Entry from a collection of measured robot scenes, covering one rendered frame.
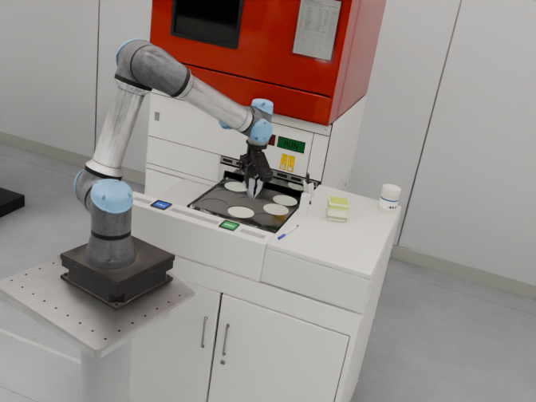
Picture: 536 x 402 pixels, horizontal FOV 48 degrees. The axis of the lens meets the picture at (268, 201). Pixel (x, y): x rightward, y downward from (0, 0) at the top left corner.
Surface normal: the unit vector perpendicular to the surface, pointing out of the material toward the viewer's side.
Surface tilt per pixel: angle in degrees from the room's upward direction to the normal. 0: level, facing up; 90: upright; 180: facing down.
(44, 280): 0
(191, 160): 90
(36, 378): 0
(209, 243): 90
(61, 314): 0
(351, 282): 90
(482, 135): 90
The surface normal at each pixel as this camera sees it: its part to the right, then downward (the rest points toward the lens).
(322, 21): -0.35, 0.33
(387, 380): 0.15, -0.91
